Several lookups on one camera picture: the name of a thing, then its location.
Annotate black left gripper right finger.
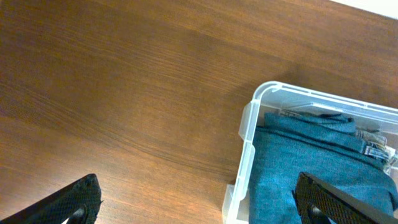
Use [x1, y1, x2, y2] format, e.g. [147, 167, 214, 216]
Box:
[292, 172, 397, 224]

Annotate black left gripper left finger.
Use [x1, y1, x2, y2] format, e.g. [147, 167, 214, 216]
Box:
[1, 174, 102, 224]

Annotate dark blue jeans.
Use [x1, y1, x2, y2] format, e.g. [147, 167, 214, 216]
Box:
[249, 113, 397, 223]

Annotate light blue jeans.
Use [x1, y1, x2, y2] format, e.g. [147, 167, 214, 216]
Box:
[354, 129, 397, 175]

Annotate clear plastic storage bin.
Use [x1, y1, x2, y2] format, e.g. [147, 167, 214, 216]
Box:
[222, 81, 397, 223]

